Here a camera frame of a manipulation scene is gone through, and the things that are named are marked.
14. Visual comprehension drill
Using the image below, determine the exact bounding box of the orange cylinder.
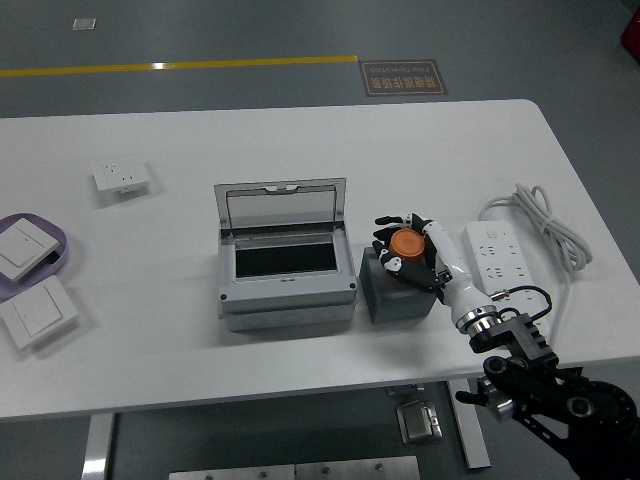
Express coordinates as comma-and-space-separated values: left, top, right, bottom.
389, 228, 425, 262

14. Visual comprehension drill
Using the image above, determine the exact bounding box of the metal bracket under table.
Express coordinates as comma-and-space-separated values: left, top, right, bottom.
385, 383, 426, 399

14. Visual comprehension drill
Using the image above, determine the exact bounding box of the white power strip cable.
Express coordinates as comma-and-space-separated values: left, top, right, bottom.
478, 182, 595, 351

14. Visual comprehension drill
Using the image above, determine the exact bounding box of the silver metal floor box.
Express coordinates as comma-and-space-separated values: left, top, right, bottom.
396, 399, 444, 445

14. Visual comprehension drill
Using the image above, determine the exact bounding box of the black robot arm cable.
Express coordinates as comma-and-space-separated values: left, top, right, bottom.
489, 284, 554, 322

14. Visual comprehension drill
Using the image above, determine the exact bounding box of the grey cube with round hole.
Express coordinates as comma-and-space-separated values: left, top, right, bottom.
358, 245, 437, 325

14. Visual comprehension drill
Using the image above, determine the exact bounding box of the white table leg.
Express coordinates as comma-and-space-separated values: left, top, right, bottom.
81, 412, 116, 480
447, 380, 491, 471

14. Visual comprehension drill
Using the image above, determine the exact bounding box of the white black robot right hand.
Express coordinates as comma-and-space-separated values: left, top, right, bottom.
370, 212, 496, 330

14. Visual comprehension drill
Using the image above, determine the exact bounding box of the yellow floor tape line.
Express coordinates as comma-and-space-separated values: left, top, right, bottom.
0, 54, 359, 79

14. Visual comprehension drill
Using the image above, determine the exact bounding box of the red object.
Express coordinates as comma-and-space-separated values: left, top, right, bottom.
619, 9, 640, 54

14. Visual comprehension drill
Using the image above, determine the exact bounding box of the white wall socket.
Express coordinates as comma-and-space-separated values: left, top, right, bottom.
90, 159, 151, 194

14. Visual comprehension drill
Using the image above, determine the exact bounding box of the purple tray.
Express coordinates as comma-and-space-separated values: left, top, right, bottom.
0, 213, 70, 303

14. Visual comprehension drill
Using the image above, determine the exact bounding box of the brown floor sign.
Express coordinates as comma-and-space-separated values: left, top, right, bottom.
357, 59, 449, 97

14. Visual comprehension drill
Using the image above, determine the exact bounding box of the grey plastic junction box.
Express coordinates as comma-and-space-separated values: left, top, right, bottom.
213, 176, 359, 334

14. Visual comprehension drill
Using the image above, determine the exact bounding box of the white wall switch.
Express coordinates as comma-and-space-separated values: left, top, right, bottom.
0, 217, 60, 282
0, 275, 80, 350

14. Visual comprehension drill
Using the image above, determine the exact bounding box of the grey metal base plate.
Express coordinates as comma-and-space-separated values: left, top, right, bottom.
168, 463, 296, 480

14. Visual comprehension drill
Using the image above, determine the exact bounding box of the transparent box flap lid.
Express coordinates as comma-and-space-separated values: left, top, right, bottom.
213, 176, 348, 236

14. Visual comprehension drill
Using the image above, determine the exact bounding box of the white power strip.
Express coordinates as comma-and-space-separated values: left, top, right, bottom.
465, 220, 550, 344

